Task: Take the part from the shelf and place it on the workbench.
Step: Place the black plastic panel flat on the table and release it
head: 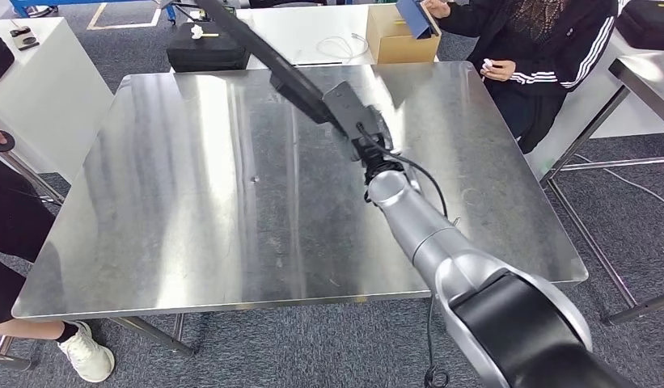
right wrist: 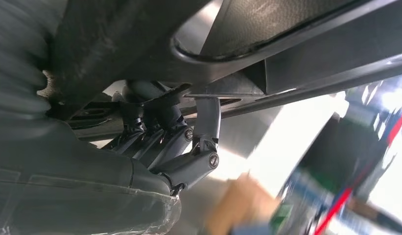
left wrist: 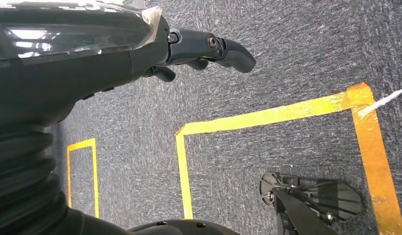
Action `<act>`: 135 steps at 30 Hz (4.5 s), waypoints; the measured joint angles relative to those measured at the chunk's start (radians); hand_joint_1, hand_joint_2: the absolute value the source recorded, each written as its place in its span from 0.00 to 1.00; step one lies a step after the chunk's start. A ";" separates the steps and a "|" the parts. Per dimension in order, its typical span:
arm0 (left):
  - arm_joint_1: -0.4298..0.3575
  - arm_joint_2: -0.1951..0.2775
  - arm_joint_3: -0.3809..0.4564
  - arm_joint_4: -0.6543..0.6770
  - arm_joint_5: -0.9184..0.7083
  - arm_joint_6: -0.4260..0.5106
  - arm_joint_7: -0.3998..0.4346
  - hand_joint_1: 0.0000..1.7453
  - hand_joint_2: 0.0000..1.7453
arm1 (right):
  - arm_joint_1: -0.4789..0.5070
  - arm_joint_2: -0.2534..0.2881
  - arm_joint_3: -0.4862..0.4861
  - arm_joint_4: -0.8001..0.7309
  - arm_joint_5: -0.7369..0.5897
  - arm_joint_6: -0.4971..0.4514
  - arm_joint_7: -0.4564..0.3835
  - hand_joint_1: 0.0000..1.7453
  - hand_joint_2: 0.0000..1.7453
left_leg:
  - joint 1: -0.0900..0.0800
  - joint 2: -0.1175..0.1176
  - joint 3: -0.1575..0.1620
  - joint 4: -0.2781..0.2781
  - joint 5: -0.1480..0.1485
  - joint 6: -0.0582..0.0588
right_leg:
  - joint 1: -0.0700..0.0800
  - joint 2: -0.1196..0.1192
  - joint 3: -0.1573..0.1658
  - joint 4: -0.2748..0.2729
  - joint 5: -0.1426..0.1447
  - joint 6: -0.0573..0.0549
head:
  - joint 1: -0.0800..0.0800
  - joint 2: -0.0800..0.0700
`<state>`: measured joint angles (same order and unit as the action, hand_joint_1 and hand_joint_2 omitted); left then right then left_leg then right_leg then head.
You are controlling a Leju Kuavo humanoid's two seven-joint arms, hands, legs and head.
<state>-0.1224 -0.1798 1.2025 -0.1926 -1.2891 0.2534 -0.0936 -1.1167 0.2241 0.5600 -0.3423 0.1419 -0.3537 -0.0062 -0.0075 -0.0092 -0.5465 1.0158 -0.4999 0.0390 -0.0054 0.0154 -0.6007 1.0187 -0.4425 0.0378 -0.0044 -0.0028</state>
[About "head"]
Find person's right hand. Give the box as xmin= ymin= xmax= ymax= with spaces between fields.
xmin=421 ymin=0 xmax=451 ymax=19

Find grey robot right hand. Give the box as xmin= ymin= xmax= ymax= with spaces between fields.
xmin=358 ymin=104 xmax=398 ymax=162

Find blue folder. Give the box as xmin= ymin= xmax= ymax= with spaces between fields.
xmin=395 ymin=0 xmax=438 ymax=40

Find black plastic frame part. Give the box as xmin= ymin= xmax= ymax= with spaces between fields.
xmin=193 ymin=0 xmax=346 ymax=129

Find stainless steel workbench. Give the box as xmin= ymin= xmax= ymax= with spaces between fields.
xmin=11 ymin=60 xmax=590 ymax=359

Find person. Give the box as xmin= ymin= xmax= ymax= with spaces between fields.
xmin=421 ymin=0 xmax=620 ymax=155
xmin=0 ymin=124 xmax=116 ymax=385

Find cardboard box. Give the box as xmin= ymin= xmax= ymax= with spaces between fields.
xmin=365 ymin=4 xmax=442 ymax=65

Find black carrying case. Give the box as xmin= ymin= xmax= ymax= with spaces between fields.
xmin=166 ymin=21 xmax=252 ymax=74

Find white item with stick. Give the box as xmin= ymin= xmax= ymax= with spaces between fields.
xmin=189 ymin=23 xmax=221 ymax=42

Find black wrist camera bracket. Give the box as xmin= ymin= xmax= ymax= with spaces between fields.
xmin=321 ymin=80 xmax=387 ymax=141

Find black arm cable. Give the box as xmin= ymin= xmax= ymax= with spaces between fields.
xmin=354 ymin=121 xmax=450 ymax=220

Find white desk cable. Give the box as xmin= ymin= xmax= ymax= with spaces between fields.
xmin=315 ymin=32 xmax=371 ymax=64

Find white floor cable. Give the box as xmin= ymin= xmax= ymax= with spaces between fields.
xmin=573 ymin=154 xmax=664 ymax=211

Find black hanging cable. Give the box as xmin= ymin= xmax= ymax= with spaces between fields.
xmin=422 ymin=296 xmax=451 ymax=388

